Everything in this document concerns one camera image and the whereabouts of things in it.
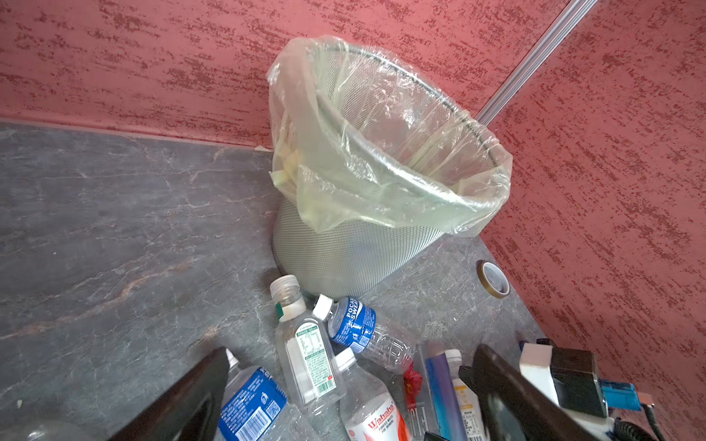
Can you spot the yellow label white bottle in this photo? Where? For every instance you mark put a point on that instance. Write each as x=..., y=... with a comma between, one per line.
x=466, y=398

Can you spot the red white label water bottle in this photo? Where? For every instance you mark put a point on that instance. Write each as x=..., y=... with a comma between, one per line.
x=368, y=410

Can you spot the blue label bottle upper left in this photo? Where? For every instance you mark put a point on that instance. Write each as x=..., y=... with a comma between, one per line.
x=255, y=408

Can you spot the grey mesh waste bin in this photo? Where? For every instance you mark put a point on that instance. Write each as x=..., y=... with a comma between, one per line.
x=348, y=260

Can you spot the translucent green bin liner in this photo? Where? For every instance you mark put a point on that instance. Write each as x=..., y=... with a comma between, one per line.
x=358, y=134

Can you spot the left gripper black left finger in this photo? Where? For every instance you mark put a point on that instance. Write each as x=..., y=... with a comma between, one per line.
x=189, y=410

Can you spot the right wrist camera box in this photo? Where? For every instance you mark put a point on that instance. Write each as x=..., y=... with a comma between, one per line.
x=570, y=379

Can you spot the tape roll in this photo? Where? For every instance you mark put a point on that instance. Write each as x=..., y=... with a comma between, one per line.
x=493, y=279

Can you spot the green label square bottle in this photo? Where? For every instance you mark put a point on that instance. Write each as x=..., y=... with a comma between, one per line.
x=307, y=359

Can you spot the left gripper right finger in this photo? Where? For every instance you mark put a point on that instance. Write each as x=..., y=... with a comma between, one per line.
x=511, y=407

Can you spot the Pocari blue label bottle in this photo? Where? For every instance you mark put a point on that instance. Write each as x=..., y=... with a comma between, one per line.
x=368, y=333

